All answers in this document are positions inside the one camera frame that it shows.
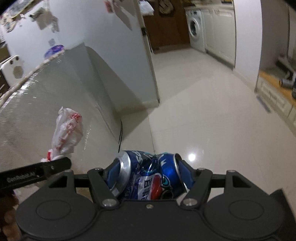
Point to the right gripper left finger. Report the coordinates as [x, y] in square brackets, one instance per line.
[101, 183]

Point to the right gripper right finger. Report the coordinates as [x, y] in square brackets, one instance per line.
[197, 181]

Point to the crushed blue Pepsi can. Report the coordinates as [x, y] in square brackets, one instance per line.
[145, 176]

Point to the white plastic bag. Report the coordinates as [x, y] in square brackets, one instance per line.
[67, 135]

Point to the person's left hand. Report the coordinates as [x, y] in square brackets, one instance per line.
[9, 227]

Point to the white low cabinet wood top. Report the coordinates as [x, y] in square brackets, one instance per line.
[280, 99]

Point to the white washing machine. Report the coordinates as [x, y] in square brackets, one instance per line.
[196, 29]

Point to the white kitchen cabinets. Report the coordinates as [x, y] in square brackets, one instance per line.
[220, 33]

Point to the white refrigerator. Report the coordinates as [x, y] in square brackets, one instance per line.
[112, 34]

